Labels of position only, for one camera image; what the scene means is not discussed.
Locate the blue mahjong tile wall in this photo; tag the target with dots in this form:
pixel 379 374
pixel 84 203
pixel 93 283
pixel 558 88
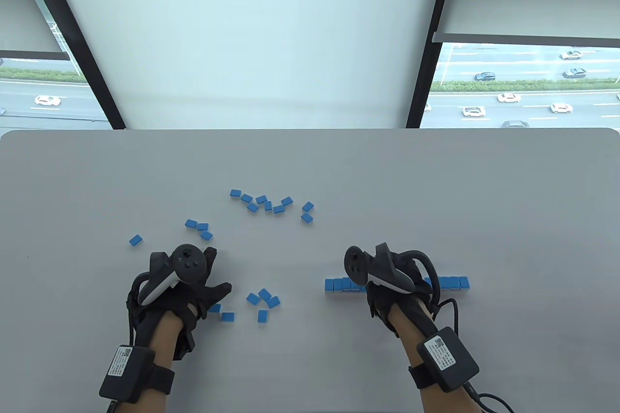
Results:
pixel 339 284
pixel 455 283

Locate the blue mahjong tiles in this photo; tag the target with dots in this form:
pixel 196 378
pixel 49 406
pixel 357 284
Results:
pixel 264 294

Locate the wide white roller blind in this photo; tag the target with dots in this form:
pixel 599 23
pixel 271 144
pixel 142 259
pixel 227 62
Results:
pixel 242 35

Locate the black window frame pillar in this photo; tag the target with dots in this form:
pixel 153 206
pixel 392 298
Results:
pixel 72 40
pixel 431 45

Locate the person's right hand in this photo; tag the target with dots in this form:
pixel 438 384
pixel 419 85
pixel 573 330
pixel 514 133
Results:
pixel 382 304

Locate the black white handheld controller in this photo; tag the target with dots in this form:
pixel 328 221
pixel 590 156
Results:
pixel 354 265
pixel 189 263

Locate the person's right forearm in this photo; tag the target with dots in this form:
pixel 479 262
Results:
pixel 411 330

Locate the person's left forearm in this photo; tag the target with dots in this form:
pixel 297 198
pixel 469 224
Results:
pixel 166 339

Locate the person's left hand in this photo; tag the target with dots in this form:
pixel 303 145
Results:
pixel 212 293

